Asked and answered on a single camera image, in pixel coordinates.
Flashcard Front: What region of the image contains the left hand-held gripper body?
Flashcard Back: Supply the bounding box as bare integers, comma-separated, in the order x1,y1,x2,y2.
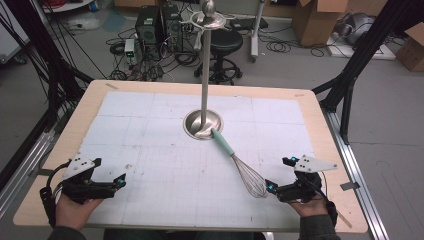
61,152,117,205

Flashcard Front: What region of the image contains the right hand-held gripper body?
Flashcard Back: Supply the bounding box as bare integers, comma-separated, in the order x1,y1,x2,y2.
275,153,339,204

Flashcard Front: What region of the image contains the whisk with teal handle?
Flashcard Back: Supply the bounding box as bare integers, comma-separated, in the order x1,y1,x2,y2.
210,127,268,199

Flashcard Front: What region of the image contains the metal utensil stand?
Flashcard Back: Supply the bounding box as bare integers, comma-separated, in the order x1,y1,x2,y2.
179,0,237,141

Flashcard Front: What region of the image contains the person's right hand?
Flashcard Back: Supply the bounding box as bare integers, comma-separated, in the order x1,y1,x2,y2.
287,197,330,219

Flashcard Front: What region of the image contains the person's left hand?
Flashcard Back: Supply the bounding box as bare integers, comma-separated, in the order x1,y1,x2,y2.
54,193,105,232

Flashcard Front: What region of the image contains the grey tape strip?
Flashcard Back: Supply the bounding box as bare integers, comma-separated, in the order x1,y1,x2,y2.
32,168,55,177
339,181,362,192

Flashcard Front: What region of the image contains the white grid mat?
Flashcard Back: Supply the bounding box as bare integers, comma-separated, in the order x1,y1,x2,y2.
79,90,316,230

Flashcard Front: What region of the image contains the small silver power box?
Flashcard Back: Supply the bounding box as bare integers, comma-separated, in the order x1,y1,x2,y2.
123,38,137,66

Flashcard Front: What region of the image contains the white foam board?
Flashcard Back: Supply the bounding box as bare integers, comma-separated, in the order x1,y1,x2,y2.
325,32,397,61

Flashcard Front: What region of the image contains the black round stool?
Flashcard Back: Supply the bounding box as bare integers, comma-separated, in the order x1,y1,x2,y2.
193,29,245,86

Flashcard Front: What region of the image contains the white stand pole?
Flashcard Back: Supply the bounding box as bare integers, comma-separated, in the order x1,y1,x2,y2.
249,0,267,64

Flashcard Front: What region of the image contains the large open cardboard box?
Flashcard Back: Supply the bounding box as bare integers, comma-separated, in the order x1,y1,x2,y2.
292,0,350,48

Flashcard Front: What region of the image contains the black computer tower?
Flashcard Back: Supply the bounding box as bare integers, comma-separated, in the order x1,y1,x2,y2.
161,4,185,54
134,5,162,56

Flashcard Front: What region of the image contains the black flat box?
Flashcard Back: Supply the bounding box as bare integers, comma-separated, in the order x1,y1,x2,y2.
229,16,270,32

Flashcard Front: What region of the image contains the grey rounded device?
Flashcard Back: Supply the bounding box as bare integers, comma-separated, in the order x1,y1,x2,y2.
334,12,377,47

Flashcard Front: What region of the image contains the small cardboard box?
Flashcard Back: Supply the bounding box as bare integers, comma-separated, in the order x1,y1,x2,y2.
395,21,424,73

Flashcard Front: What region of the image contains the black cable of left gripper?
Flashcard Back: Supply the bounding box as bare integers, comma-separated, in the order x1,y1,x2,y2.
39,160,72,229

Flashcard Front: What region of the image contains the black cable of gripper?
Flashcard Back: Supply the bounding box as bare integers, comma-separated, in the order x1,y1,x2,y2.
318,170,340,228
39,160,72,229

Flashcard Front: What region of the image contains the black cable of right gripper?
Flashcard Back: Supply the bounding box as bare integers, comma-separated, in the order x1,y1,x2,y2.
318,170,340,228

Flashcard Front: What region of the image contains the aluminium rail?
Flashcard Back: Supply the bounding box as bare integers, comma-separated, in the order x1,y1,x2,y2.
320,107,390,240
0,128,57,219

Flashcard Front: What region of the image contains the black metal frame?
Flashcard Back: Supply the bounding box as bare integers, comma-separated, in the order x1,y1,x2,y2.
311,0,424,146
0,0,95,193

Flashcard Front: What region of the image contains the tangle of floor cables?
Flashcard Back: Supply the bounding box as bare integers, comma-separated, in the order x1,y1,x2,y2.
105,28,205,83

